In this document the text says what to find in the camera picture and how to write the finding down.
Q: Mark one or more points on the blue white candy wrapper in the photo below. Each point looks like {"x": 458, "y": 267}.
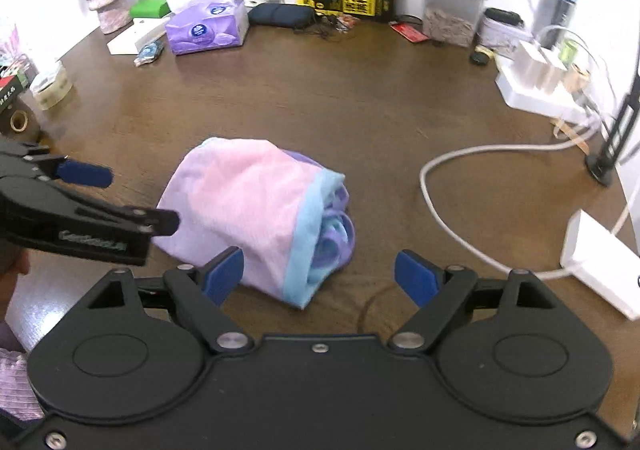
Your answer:
{"x": 149, "y": 52}

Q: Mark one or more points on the small white charger adapter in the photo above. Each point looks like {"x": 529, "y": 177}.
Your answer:
{"x": 552, "y": 72}

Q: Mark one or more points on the dark navy pouch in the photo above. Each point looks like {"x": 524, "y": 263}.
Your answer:
{"x": 280, "y": 14}

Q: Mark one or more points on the small brown tape roll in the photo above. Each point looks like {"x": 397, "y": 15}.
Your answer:
{"x": 20, "y": 121}

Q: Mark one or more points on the white brown plug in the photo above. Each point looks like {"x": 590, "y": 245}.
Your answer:
{"x": 580, "y": 77}

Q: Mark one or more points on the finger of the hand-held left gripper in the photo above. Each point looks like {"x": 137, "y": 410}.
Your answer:
{"x": 150, "y": 221}
{"x": 85, "y": 173}

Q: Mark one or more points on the white power strip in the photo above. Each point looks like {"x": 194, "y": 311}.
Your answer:
{"x": 530, "y": 97}

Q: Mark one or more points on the green box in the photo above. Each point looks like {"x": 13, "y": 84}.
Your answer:
{"x": 149, "y": 7}

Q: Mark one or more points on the black phone stand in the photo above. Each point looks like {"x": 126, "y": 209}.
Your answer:
{"x": 615, "y": 140}

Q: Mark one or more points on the small green spray bottle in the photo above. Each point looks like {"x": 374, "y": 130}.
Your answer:
{"x": 569, "y": 51}

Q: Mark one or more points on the black oval fob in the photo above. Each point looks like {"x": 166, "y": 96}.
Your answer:
{"x": 479, "y": 59}

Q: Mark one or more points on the red flat packet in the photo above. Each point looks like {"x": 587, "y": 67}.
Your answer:
{"x": 409, "y": 32}

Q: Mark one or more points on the purple tissue pack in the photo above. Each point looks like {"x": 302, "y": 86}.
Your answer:
{"x": 207, "y": 30}

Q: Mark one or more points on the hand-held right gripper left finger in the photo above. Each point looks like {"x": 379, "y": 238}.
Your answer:
{"x": 225, "y": 275}

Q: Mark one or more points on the small colourful snack packet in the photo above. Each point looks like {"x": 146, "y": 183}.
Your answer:
{"x": 346, "y": 23}

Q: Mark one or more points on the large clear tape roll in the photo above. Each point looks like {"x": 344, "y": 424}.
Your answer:
{"x": 52, "y": 87}

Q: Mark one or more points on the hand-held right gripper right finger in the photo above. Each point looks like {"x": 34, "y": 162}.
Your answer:
{"x": 415, "y": 280}

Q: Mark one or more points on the pastel pink blue fleece garment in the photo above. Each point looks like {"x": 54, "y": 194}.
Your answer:
{"x": 240, "y": 210}

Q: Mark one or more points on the white flat carton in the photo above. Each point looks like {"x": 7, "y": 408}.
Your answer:
{"x": 132, "y": 37}

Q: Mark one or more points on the white router box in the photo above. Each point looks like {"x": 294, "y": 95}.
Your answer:
{"x": 605, "y": 265}

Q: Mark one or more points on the steel water bottle blue lid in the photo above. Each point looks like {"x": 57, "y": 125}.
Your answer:
{"x": 555, "y": 0}

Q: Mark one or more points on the clear lidded storage container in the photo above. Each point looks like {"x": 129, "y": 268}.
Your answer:
{"x": 452, "y": 15}

